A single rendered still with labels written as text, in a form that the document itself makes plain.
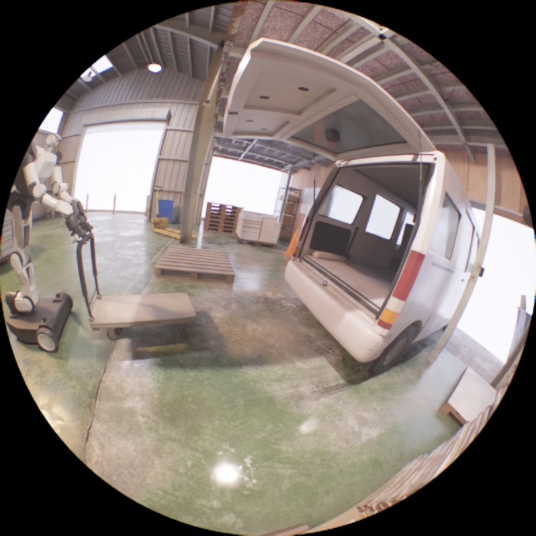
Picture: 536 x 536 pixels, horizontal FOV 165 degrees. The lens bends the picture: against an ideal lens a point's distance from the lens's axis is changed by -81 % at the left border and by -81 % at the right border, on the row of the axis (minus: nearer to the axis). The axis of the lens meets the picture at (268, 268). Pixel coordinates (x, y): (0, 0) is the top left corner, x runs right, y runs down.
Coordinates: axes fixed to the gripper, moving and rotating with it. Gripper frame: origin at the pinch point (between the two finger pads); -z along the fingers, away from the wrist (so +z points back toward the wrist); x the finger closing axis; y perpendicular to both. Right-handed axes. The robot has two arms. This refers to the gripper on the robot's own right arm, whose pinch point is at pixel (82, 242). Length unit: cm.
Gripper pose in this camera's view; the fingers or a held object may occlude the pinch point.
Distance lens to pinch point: 140.0
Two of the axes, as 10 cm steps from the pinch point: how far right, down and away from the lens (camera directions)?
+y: -5.5, -3.7, 7.5
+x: 8.0, -4.8, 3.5
